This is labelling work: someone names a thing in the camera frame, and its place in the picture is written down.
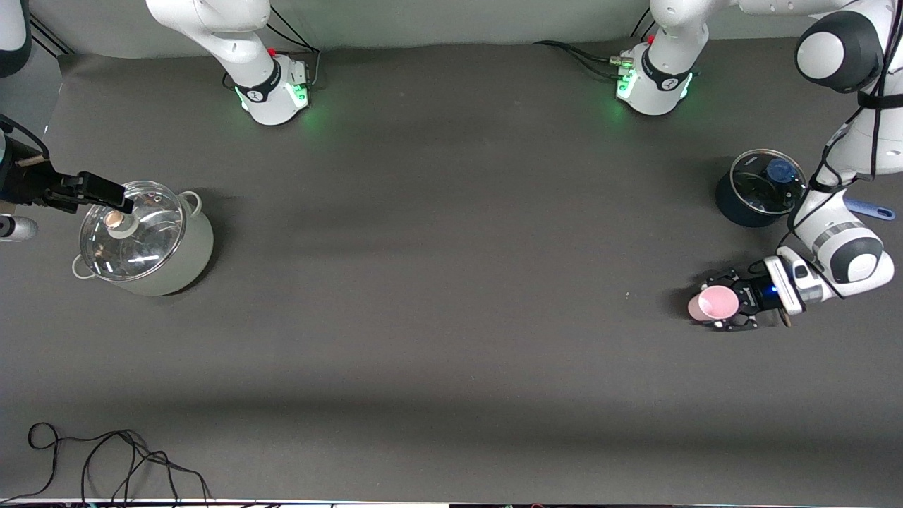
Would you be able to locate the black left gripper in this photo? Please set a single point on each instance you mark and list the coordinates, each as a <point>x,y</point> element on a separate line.
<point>753,297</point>

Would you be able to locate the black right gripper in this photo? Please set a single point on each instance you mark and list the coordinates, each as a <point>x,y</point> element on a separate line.
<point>28,188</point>

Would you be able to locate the pink plastic cup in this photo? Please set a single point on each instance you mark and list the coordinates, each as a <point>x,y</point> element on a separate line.
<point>712,305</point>

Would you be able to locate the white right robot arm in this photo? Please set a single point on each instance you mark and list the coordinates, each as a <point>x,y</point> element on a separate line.
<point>261,85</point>

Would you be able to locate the glass stockpot lid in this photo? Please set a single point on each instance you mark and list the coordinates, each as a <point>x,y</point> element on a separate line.
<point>141,243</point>

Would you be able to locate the white stockpot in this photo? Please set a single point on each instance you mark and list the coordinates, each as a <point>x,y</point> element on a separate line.
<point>190,247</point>

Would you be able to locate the glass saucepan lid blue knob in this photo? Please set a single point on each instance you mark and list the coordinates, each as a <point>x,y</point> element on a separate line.
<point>765,180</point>

